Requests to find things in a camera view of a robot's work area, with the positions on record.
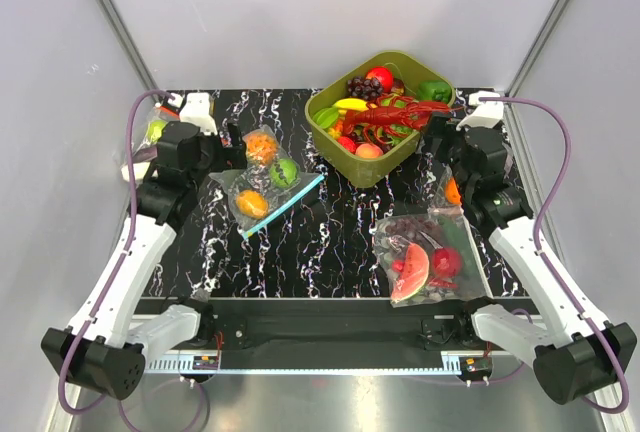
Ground yellow fake banana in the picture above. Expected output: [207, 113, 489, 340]
[333, 97, 369, 112]

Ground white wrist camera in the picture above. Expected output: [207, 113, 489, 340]
[456, 90, 504, 131]
[179, 92, 218, 135]

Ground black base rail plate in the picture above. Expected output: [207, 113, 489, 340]
[129, 296, 541, 371]

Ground white slotted cable duct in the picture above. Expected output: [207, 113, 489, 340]
[145, 352, 462, 376]

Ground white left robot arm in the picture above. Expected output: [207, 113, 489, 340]
[41, 121, 247, 400]

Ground red fake apple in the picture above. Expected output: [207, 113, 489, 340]
[365, 66, 394, 93]

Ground yellow-orange fake fruit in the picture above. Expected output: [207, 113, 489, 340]
[235, 189, 269, 219]

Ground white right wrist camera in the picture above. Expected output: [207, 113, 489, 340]
[456, 90, 504, 131]

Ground fake watermelon slice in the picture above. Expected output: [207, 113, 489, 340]
[391, 243, 430, 303]

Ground red fake lobster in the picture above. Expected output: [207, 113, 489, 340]
[342, 97, 460, 143]

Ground red fake pomegranate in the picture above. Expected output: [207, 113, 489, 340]
[431, 247, 462, 278]

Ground bag with watermelon slice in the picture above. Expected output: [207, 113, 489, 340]
[373, 209, 492, 308]

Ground orange netted fake fruit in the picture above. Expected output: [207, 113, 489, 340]
[244, 131, 278, 165]

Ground bag with fake vegetables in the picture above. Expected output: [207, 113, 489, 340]
[131, 102, 175, 183]

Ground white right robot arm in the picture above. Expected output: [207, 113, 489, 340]
[423, 113, 638, 405]

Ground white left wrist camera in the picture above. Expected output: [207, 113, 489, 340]
[179, 92, 218, 135]

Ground olive green plastic bin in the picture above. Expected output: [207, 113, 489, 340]
[305, 50, 455, 188]

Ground dark purple fake grapes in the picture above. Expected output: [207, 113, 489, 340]
[346, 76, 384, 102]

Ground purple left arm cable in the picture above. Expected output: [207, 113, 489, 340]
[58, 89, 207, 432]

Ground blue zip top bag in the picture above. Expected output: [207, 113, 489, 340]
[209, 126, 324, 239]

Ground green fake bell pepper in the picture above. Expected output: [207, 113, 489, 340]
[416, 80, 453, 104]

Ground green fake melon ball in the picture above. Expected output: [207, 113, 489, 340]
[269, 158, 298, 189]

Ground fake peach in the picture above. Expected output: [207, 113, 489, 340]
[355, 143, 384, 160]

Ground fake orange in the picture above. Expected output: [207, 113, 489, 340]
[444, 178, 462, 206]

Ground bag with corn and orange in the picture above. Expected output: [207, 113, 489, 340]
[430, 166, 463, 215]

